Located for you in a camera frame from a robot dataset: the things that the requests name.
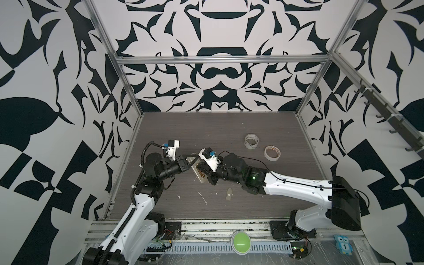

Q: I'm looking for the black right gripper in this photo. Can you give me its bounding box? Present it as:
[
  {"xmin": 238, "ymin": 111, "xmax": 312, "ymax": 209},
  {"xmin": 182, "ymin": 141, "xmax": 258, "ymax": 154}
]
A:
[{"xmin": 197, "ymin": 161, "xmax": 246, "ymax": 186}]

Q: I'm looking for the grey remote battery cover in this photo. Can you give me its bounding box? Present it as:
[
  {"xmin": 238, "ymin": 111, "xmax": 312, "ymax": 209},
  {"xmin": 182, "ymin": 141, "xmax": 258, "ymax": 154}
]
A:
[{"xmin": 226, "ymin": 188, "xmax": 233, "ymax": 201}]

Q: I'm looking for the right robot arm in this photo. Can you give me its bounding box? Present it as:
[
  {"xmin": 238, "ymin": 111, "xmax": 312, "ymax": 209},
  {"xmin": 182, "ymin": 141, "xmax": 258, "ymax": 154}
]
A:
[{"xmin": 197, "ymin": 149, "xmax": 362, "ymax": 241}]

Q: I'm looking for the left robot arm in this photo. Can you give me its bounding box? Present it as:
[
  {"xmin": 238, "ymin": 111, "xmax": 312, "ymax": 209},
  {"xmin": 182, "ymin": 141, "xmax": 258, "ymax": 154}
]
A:
[{"xmin": 82, "ymin": 140, "xmax": 199, "ymax": 265}]

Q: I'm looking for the large clear printed tape roll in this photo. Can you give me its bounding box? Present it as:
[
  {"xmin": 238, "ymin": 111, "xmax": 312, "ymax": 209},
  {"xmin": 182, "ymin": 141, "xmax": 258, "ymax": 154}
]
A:
[{"xmin": 244, "ymin": 134, "xmax": 259, "ymax": 150}]

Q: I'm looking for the small white orange tape roll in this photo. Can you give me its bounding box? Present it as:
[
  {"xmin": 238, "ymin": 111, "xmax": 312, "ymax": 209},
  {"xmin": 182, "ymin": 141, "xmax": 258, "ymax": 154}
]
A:
[{"xmin": 264, "ymin": 145, "xmax": 281, "ymax": 162}]

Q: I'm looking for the green round button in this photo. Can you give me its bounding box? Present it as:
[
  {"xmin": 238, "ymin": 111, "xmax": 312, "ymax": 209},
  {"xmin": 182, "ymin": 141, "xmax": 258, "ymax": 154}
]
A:
[{"xmin": 231, "ymin": 231, "xmax": 252, "ymax": 255}]

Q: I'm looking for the blue owl figurine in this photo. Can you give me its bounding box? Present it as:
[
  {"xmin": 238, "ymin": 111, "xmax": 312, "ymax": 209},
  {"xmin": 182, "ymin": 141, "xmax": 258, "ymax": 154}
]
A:
[{"xmin": 333, "ymin": 235, "xmax": 353, "ymax": 256}]

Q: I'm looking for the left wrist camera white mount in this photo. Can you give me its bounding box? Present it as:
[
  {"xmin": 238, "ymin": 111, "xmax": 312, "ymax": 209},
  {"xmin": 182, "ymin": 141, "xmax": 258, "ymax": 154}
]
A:
[{"xmin": 162, "ymin": 140, "xmax": 180, "ymax": 161}]

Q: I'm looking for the white slotted cable duct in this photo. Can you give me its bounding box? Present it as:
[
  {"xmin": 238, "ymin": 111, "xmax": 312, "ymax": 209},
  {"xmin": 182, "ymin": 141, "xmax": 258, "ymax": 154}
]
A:
[{"xmin": 144, "ymin": 241, "xmax": 293, "ymax": 255}]

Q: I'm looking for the black wall hook rack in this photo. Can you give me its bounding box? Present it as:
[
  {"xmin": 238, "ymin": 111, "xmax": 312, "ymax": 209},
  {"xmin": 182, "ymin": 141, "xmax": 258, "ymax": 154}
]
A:
[{"xmin": 353, "ymin": 79, "xmax": 424, "ymax": 158}]

